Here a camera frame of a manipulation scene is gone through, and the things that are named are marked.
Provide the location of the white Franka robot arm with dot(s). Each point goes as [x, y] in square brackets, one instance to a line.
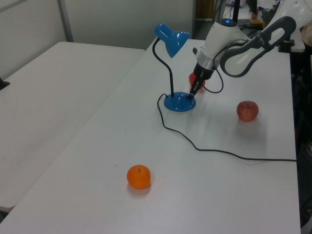
[219, 39]

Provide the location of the pale red apple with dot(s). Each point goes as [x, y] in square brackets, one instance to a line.
[247, 112]

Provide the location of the yellow object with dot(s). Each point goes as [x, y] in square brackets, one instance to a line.
[258, 22]

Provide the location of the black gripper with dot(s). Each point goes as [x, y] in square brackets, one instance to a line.
[204, 72]

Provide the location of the wooden shelf cabinet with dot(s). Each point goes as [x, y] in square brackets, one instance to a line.
[204, 8]

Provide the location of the orange mandarin fruit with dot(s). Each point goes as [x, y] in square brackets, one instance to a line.
[138, 177]

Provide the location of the black camera pole with clamp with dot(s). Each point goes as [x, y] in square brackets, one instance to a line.
[286, 46]

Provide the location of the black keyboard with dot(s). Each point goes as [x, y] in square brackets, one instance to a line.
[267, 17]

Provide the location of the black clamp at table edge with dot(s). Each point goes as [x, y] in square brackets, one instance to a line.
[3, 84]

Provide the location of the blue desk lamp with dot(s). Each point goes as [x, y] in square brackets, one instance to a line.
[179, 103]

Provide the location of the bright red apple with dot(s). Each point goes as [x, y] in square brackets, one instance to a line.
[191, 79]

